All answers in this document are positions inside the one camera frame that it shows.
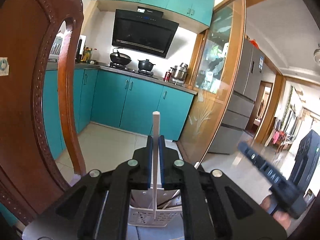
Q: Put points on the black gas stove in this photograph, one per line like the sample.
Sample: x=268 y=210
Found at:
x=141 y=74

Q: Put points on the black clay pot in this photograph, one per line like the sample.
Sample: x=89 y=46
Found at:
x=145 y=65

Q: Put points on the grey refrigerator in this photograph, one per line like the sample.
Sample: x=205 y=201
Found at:
x=240 y=106

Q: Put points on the white chopstick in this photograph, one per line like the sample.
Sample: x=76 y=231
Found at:
x=155 y=154

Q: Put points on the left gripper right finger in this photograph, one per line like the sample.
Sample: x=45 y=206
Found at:
x=170 y=177

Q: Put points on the red thermos cup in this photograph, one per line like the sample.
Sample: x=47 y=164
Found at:
x=167 y=76

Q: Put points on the black wok with lid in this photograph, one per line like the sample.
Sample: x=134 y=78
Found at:
x=119 y=58

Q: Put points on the teal lower kitchen cabinets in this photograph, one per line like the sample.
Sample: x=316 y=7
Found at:
x=127 y=103

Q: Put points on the wooden glass sliding door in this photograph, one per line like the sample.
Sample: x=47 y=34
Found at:
x=213 y=78

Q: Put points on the carved wooden chair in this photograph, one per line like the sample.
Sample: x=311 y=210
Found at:
x=30 y=179

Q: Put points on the dish rack with plates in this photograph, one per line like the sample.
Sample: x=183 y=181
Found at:
x=56 y=49

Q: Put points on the black range hood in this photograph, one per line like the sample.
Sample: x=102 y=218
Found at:
x=143 y=32

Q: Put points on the black tall device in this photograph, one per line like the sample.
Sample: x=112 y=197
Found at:
x=306 y=161

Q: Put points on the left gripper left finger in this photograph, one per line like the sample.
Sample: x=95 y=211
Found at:
x=141 y=177

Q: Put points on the condiment bottles on counter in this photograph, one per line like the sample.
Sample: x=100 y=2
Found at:
x=85 y=54

